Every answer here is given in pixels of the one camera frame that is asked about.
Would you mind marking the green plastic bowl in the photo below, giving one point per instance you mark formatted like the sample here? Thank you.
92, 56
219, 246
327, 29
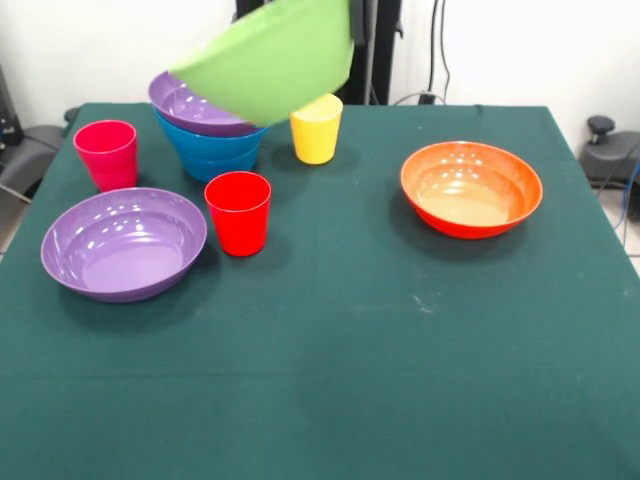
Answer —
270, 65

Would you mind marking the orange plastic bowl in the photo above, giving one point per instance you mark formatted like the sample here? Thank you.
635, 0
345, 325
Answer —
470, 195

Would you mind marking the pink plastic cup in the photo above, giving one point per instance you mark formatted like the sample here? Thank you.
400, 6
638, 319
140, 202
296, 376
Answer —
107, 160

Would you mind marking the large blue plastic bowl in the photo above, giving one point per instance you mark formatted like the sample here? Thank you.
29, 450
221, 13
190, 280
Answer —
215, 147

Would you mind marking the dark green tablecloth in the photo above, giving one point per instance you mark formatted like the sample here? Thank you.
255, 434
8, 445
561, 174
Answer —
350, 300

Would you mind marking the small teal plastic bowl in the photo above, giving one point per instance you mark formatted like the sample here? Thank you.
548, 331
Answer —
220, 172

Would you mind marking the purple plastic bowl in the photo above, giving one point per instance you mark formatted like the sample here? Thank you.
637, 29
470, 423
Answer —
125, 250
185, 107

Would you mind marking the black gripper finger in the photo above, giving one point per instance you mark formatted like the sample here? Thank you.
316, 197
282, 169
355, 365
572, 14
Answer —
359, 22

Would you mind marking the red plastic cup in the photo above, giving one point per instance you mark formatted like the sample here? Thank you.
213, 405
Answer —
239, 225

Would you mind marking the yellow plastic cup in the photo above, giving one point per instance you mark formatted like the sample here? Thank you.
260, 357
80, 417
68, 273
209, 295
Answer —
315, 140

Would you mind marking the grey equipment base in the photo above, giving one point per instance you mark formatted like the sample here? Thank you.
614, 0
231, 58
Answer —
30, 150

